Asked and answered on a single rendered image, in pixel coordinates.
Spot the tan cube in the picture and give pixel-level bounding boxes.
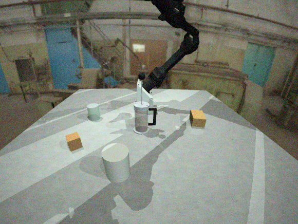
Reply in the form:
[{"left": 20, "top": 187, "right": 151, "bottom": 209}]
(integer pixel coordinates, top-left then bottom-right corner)
[{"left": 189, "top": 109, "right": 206, "bottom": 127}]

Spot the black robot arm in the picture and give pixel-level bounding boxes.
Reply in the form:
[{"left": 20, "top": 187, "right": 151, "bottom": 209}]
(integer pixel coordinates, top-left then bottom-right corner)
[{"left": 142, "top": 0, "right": 200, "bottom": 93}]

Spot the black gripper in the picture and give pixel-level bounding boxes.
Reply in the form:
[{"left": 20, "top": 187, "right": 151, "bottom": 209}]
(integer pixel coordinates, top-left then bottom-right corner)
[{"left": 145, "top": 0, "right": 165, "bottom": 6}]

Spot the glass french press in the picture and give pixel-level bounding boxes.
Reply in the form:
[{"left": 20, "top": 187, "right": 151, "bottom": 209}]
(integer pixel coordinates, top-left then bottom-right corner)
[{"left": 133, "top": 73, "right": 157, "bottom": 135}]

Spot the small orange-brown cube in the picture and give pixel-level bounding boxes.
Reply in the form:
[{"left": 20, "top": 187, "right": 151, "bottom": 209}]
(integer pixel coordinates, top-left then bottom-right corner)
[{"left": 66, "top": 132, "right": 83, "bottom": 152}]

